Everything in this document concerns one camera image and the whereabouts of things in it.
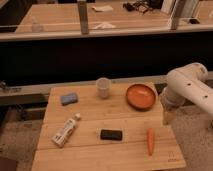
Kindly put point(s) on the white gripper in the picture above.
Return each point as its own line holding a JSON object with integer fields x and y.
{"x": 168, "y": 115}

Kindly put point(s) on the white squeeze bottle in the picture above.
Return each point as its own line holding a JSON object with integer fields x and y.
{"x": 62, "y": 135}

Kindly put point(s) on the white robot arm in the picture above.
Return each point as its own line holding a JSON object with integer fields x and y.
{"x": 186, "y": 83}

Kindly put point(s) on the orange ceramic bowl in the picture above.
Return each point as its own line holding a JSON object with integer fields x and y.
{"x": 140, "y": 96}

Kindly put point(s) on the clear bottle on far table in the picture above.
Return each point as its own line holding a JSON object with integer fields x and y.
{"x": 36, "y": 26}

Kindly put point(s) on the orange carrot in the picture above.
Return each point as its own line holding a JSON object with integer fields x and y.
{"x": 150, "y": 141}

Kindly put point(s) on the wooden work board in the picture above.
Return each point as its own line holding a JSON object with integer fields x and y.
{"x": 86, "y": 151}

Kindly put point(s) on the black rectangular block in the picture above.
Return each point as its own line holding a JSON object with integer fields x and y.
{"x": 111, "y": 135}

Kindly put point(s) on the white plastic cup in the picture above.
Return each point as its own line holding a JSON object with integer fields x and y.
{"x": 103, "y": 86}

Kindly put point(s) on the blue sponge block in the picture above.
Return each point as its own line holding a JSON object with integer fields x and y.
{"x": 68, "y": 99}

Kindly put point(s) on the white crumpled paper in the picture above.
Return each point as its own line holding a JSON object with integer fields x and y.
{"x": 104, "y": 25}

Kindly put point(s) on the white paper sheet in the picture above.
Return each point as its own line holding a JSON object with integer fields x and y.
{"x": 105, "y": 8}

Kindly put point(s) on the grey vertical post right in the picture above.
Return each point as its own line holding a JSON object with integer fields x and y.
{"x": 176, "y": 13}

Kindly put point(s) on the grey vertical post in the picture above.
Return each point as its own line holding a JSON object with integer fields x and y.
{"x": 82, "y": 10}
{"x": 176, "y": 13}

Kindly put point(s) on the grey metal rail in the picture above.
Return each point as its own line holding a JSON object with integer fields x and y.
{"x": 38, "y": 93}

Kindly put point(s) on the grey vertical post left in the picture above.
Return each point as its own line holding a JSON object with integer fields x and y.
{"x": 82, "y": 10}

